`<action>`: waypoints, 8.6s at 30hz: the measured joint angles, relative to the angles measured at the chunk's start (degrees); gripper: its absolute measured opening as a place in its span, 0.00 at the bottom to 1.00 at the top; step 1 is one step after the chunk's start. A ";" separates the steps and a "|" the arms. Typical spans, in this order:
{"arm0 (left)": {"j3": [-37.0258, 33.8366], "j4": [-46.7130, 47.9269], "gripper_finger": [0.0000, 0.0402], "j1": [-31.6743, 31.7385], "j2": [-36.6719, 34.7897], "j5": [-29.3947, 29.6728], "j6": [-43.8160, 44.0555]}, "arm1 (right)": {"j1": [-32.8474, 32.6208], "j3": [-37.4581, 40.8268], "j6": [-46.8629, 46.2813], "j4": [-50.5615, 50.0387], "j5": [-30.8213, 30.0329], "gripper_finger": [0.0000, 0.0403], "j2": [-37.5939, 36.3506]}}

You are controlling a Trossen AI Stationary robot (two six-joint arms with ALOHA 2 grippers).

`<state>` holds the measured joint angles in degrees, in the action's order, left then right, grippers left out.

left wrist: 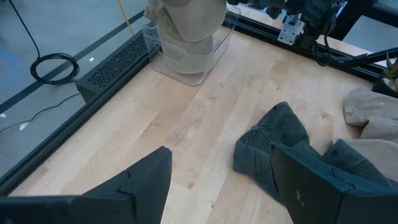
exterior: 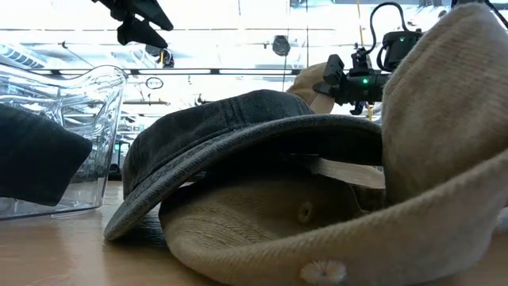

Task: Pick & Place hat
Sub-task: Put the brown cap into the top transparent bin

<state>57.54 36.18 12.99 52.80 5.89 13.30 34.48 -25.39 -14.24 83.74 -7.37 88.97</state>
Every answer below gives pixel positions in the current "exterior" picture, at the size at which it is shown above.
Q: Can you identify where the long ceiling light strip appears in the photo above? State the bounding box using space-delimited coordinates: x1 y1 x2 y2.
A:
37 68 329 76

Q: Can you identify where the ceiling air vent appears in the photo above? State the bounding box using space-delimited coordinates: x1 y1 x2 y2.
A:
0 41 47 69

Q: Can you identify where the black ceiling cable reel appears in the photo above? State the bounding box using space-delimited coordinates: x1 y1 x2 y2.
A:
144 43 175 69
271 34 291 57

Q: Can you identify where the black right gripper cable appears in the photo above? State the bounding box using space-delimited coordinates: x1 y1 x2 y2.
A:
368 1 410 56

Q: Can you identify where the clear plastic bin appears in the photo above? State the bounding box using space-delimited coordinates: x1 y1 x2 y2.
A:
0 64 129 221

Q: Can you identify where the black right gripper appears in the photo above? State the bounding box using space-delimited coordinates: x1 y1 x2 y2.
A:
312 49 392 115

